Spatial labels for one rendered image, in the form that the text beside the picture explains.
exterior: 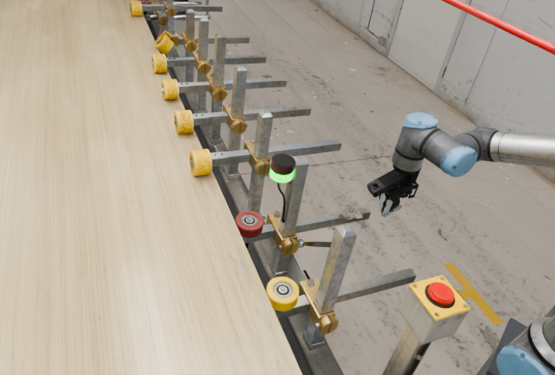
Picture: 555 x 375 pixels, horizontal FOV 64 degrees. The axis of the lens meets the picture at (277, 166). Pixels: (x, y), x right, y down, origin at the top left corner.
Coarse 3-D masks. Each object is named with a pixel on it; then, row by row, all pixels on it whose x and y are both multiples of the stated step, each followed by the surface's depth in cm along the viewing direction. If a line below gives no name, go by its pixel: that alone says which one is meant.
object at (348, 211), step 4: (348, 204) 142; (352, 204) 141; (344, 208) 138; (348, 208) 138; (352, 208) 140; (340, 212) 138; (344, 212) 138; (348, 212) 138; (352, 212) 138; (356, 212) 138; (360, 212) 139; (340, 216) 136; (344, 216) 136; (348, 216) 136; (352, 216) 137; (356, 216) 138; (360, 216) 138
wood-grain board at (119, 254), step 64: (0, 0) 241; (64, 0) 254; (128, 0) 268; (0, 64) 181; (64, 64) 188; (128, 64) 196; (0, 128) 145; (64, 128) 150; (128, 128) 155; (0, 192) 121; (64, 192) 124; (128, 192) 128; (192, 192) 131; (0, 256) 104; (64, 256) 106; (128, 256) 109; (192, 256) 112; (0, 320) 91; (64, 320) 93; (128, 320) 95; (192, 320) 97; (256, 320) 99
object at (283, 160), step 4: (276, 156) 111; (280, 156) 111; (284, 156) 111; (288, 156) 112; (276, 160) 110; (280, 160) 110; (284, 160) 110; (288, 160) 110; (292, 160) 110; (280, 164) 108; (284, 164) 109; (288, 164) 109; (292, 180) 113; (292, 184) 114; (280, 188) 116; (284, 196) 117; (284, 200) 118; (284, 204) 119; (284, 208) 120; (284, 212) 121
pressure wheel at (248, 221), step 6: (240, 216) 125; (246, 216) 125; (252, 216) 126; (258, 216) 126; (240, 222) 123; (246, 222) 124; (252, 222) 124; (258, 222) 124; (240, 228) 122; (246, 228) 121; (252, 228) 122; (258, 228) 122; (240, 234) 123; (246, 234) 122; (252, 234) 122; (258, 234) 123; (246, 246) 130
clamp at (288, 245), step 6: (270, 216) 132; (270, 222) 131; (276, 222) 130; (276, 228) 128; (276, 234) 128; (294, 234) 127; (276, 240) 129; (282, 240) 125; (288, 240) 125; (294, 240) 125; (282, 246) 125; (288, 246) 124; (294, 246) 125; (282, 252) 125; (288, 252) 126; (294, 252) 127
